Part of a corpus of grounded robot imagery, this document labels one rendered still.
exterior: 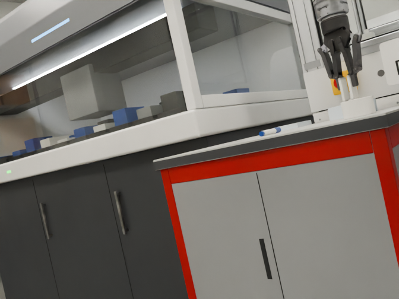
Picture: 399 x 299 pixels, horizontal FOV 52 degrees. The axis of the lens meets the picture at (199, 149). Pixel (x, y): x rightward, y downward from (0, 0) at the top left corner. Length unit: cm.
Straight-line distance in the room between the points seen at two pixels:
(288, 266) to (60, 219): 153
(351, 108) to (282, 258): 38
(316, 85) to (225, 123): 38
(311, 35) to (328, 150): 72
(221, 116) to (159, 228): 55
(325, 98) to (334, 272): 73
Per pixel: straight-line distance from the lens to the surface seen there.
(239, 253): 108
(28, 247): 266
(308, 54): 155
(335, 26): 123
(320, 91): 153
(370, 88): 149
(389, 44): 117
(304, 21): 157
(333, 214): 94
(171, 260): 181
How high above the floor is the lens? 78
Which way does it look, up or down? 1 degrees down
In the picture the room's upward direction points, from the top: 12 degrees counter-clockwise
